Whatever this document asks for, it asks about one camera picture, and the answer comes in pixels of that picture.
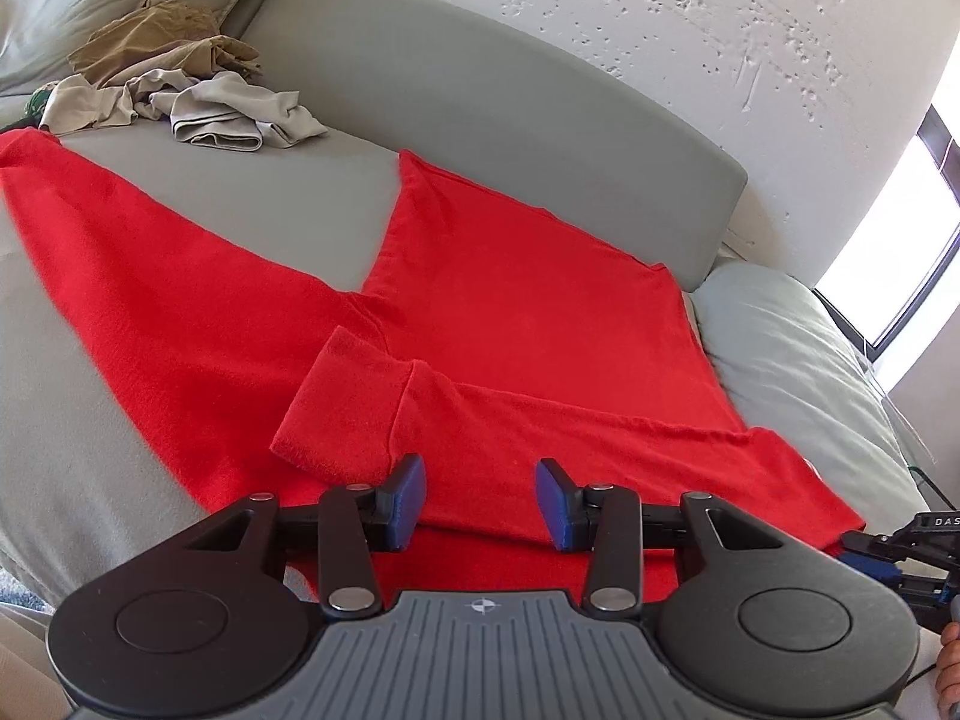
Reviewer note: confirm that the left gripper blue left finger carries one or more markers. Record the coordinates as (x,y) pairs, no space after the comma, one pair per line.
(354,522)

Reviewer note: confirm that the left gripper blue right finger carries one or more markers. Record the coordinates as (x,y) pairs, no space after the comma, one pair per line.
(602,520)

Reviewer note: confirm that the red t-shirt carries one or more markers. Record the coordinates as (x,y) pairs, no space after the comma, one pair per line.
(488,336)

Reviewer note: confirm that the person's right hand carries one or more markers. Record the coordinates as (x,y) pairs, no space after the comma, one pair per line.
(947,681)

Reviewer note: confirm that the large light grey cushion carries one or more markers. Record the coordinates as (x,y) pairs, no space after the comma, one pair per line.
(785,366)

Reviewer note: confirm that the grey sofa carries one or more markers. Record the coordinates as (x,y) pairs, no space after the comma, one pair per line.
(82,492)

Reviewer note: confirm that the light grey crumpled garment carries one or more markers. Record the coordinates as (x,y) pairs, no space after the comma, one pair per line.
(225,112)

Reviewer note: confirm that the green plush toy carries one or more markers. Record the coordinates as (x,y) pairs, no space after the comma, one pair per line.
(32,114)

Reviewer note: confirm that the tan crumpled garment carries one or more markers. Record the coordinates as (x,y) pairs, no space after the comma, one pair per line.
(163,35)

